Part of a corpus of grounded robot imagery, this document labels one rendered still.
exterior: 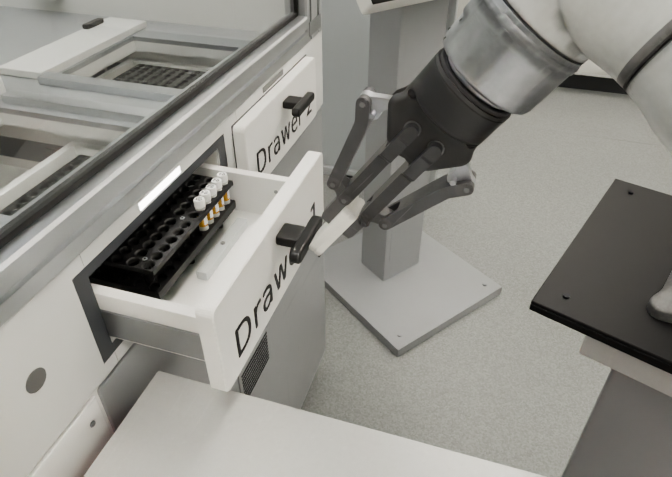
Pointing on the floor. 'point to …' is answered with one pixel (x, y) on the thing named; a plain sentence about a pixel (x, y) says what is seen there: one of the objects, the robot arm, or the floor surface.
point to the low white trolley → (263, 441)
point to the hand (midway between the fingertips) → (335, 225)
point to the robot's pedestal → (625, 420)
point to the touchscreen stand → (420, 313)
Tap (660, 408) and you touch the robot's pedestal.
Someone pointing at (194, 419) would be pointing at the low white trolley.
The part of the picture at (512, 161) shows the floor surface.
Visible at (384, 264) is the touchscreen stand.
